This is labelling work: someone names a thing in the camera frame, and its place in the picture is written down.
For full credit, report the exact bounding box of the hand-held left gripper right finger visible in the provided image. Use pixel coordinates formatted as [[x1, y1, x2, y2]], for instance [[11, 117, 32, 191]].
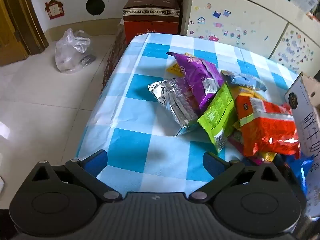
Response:
[[189, 151, 279, 203]]

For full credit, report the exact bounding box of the blue snack packet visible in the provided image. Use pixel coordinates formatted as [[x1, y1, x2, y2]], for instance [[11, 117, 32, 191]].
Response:
[[275, 152, 314, 200]]

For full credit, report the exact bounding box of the dark small packet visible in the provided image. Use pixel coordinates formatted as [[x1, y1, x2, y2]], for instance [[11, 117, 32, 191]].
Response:
[[80, 54, 97, 66]]

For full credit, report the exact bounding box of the purple snack packet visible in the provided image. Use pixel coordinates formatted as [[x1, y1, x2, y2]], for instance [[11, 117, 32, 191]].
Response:
[[166, 52, 224, 115]]

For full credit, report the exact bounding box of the green snack packet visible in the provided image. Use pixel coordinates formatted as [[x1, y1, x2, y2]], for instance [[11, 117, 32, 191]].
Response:
[[197, 82, 238, 154]]

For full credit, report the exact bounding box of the silver foil snack packet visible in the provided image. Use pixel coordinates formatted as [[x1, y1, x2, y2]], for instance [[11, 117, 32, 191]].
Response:
[[147, 78, 200, 137]]

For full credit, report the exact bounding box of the brown lattice table side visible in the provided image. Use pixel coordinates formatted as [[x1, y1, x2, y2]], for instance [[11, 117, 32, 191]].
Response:
[[101, 26, 128, 93]]

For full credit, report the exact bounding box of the yellow snack packet orange print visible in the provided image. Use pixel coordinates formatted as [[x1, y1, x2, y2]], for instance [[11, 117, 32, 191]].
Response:
[[167, 52, 193, 77]]

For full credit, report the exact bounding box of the wooden door frame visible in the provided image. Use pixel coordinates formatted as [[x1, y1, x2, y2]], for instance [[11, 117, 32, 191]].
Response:
[[0, 0, 49, 55]]

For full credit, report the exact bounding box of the blue white checked tablecloth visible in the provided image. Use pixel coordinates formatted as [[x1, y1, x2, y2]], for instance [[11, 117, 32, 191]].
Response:
[[75, 33, 300, 183]]

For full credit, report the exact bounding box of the clear plastic bag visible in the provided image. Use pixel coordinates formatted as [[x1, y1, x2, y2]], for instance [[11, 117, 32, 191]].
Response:
[[54, 28, 97, 74]]

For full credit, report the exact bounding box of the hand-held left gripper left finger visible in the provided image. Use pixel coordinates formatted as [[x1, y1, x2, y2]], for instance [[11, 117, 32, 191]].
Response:
[[31, 149, 123, 202]]

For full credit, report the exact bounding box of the pink snack packet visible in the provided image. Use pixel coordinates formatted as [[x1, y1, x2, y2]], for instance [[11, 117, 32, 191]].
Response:
[[226, 130, 265, 165]]

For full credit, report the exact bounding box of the cream cabinet with stickers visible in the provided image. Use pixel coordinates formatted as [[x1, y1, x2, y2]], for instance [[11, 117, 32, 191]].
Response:
[[181, 0, 320, 74]]

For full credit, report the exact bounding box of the red house socket sticker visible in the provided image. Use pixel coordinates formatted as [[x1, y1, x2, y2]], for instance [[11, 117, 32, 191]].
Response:
[[45, 0, 64, 19]]

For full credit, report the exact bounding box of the red brown carton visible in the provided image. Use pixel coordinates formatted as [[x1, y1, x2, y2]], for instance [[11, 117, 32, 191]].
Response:
[[122, 0, 184, 44]]

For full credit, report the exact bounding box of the cardboard box white printed side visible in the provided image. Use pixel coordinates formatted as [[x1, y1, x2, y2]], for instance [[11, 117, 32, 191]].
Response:
[[284, 72, 320, 220]]

